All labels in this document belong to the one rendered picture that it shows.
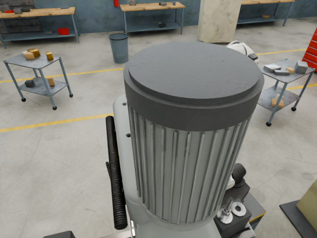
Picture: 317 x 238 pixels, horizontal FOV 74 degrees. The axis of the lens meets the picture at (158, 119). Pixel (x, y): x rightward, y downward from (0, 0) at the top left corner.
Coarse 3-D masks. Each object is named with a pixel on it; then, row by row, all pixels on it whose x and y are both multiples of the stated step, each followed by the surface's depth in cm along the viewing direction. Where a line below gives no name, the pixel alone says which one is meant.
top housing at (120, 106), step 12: (120, 96) 82; (120, 108) 76; (120, 120) 71; (120, 132) 67; (120, 144) 63; (120, 156) 60; (132, 156) 59; (132, 168) 55; (132, 180) 53; (132, 192) 51; (132, 204) 52; (132, 216) 57; (144, 216) 55
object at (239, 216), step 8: (240, 200) 132; (232, 208) 127; (240, 208) 127; (216, 216) 124; (232, 216) 123; (240, 216) 123; (248, 216) 124; (216, 224) 123; (224, 224) 121; (232, 224) 121; (240, 224) 126; (224, 232) 122; (232, 232) 129
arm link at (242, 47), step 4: (232, 44) 78; (236, 44) 78; (240, 44) 78; (244, 44) 80; (232, 48) 75; (236, 48) 76; (240, 48) 77; (244, 48) 78; (248, 48) 80; (244, 52) 78; (248, 52) 80; (252, 52) 81; (248, 56) 80; (252, 56) 80; (256, 56) 81
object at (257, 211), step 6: (246, 198) 210; (252, 198) 210; (246, 204) 205; (252, 204) 205; (258, 204) 205; (252, 210) 201; (258, 210) 201; (264, 210) 201; (252, 216) 196; (258, 216) 198; (252, 222) 206; (258, 222) 213; (252, 228) 220
